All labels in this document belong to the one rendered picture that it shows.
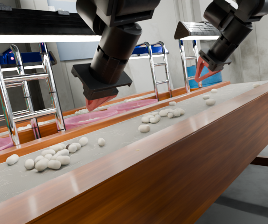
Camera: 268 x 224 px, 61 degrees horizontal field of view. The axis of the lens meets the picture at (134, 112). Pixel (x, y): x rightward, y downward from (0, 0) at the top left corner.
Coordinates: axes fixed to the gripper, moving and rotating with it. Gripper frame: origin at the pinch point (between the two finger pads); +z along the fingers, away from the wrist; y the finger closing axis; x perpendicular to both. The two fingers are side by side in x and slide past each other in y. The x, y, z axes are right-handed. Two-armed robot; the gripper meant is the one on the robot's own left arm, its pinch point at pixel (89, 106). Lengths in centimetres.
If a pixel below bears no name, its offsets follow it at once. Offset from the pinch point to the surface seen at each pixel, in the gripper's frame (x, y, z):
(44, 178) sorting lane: 6.9, 11.3, 9.8
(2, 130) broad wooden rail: -54, -5, 79
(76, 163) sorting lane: 6.6, 4.0, 10.1
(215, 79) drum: -72, -332, 114
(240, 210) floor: 54, -100, 68
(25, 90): -43, -8, 38
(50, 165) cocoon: 4.3, 8.6, 11.0
